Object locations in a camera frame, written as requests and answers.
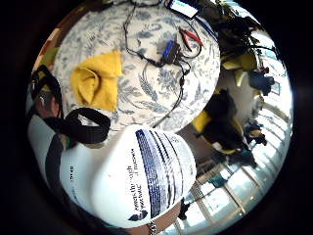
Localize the black cable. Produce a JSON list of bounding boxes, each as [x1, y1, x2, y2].
[[122, 1, 194, 129]]

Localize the black bag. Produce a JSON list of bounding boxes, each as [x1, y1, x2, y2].
[[247, 70, 277, 97]]

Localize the blue floral tablecloth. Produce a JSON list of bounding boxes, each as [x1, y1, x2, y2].
[[52, 0, 223, 132]]

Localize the red-handled pliers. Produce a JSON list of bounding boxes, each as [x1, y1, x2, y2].
[[178, 26, 205, 53]]

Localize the white bottle with blue label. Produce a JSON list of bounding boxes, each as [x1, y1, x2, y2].
[[59, 125, 199, 229]]

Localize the black box with blue label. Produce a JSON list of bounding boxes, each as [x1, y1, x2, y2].
[[160, 39, 183, 65]]

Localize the black chair with yellow cushion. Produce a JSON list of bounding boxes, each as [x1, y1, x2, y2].
[[191, 89, 252, 156]]

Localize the yellow cloth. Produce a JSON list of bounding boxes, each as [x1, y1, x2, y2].
[[69, 50, 124, 113]]

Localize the phone with lit screen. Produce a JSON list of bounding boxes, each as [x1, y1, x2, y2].
[[165, 0, 201, 20]]

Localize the silver bracelet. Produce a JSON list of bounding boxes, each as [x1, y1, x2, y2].
[[147, 220, 158, 235]]

